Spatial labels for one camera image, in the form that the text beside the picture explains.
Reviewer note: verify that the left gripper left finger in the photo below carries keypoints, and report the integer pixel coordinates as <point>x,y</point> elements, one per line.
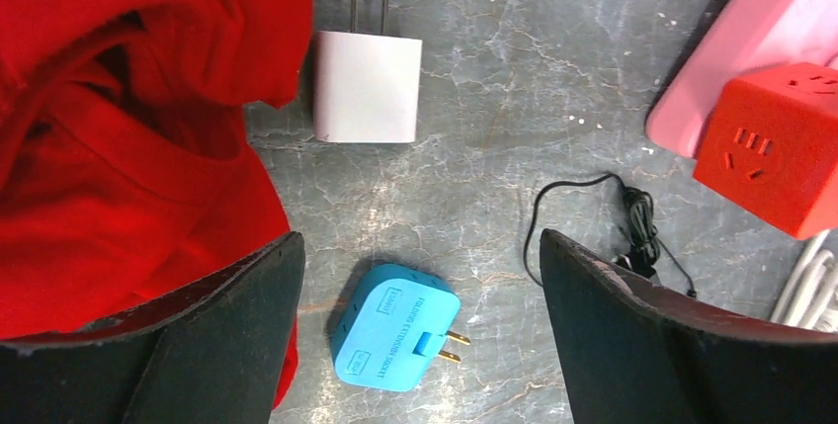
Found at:
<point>210,352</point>

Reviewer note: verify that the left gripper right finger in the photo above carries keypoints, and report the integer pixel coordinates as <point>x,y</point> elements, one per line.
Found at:
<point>633,351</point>

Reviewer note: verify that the red cube socket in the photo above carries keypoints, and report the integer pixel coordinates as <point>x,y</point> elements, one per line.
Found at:
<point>770,146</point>

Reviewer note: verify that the white usb charger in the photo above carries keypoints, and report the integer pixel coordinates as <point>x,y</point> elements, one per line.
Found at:
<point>366,86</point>

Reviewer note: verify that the pink triangular power strip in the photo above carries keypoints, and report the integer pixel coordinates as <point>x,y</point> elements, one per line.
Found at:
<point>747,35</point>

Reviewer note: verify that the blue plug adapter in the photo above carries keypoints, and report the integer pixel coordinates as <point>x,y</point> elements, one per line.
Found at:
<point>397,321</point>

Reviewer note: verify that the red cloth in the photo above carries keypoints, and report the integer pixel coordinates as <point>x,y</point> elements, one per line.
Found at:
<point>125,169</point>

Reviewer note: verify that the black charger with cable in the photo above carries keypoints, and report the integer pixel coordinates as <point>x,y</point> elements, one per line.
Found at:
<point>645,246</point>

